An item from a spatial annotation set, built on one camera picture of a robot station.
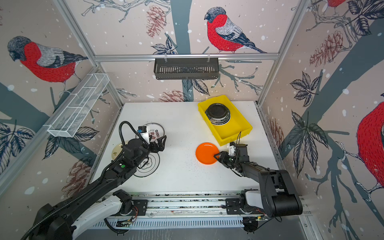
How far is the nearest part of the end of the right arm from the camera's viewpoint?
0.71 metres

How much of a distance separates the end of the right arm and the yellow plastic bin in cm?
12

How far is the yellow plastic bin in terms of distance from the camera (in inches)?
36.5
